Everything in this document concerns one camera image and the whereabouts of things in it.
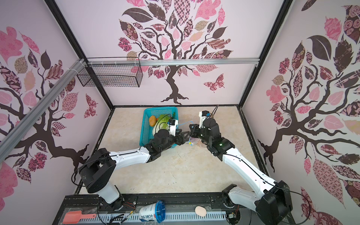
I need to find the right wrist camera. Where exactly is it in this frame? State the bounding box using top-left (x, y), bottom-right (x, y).
top-left (199, 111), bottom-right (211, 128)

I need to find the aluminium rail left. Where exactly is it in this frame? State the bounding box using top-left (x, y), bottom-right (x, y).
top-left (1, 59), bottom-right (86, 162)

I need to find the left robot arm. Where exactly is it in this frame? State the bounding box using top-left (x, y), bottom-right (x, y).
top-left (79, 129), bottom-right (189, 204)

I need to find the brown potato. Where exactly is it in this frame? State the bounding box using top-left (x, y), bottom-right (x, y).
top-left (148, 116), bottom-right (157, 127)

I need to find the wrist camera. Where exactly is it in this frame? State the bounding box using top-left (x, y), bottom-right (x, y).
top-left (199, 111), bottom-right (211, 128)
top-left (168, 119), bottom-right (178, 136)

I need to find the clear zip top bag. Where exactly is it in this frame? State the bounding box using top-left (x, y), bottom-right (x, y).
top-left (175, 117), bottom-right (206, 146)

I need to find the pink plastic scoop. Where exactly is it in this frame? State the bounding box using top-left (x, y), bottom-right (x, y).
top-left (62, 211), bottom-right (97, 225)

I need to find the aluminium rail back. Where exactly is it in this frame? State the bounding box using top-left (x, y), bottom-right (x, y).
top-left (87, 58), bottom-right (260, 66)

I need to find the white slotted cable duct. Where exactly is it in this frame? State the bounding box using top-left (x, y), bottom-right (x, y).
top-left (92, 211), bottom-right (228, 225)

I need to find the white yogurt cup blue lid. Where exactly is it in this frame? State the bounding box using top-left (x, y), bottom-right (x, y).
top-left (138, 200), bottom-right (166, 223)

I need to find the teal plastic basket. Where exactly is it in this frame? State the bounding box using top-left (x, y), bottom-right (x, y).
top-left (139, 106), bottom-right (179, 146)

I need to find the napa cabbage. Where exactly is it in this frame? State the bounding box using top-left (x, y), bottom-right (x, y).
top-left (152, 114), bottom-right (171, 136)

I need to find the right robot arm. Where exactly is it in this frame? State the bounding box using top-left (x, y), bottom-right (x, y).
top-left (189, 118), bottom-right (293, 225)

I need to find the black wire basket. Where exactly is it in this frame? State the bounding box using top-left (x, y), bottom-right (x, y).
top-left (77, 56), bottom-right (143, 88)

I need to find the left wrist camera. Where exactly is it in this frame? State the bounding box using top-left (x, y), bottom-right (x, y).
top-left (168, 119), bottom-right (178, 136)

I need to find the beige egg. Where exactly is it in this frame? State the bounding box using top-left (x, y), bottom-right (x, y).
top-left (195, 206), bottom-right (207, 217)

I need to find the aluminium rail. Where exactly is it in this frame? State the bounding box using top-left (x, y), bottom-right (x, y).
top-left (1, 59), bottom-right (86, 162)
top-left (87, 58), bottom-right (260, 66)

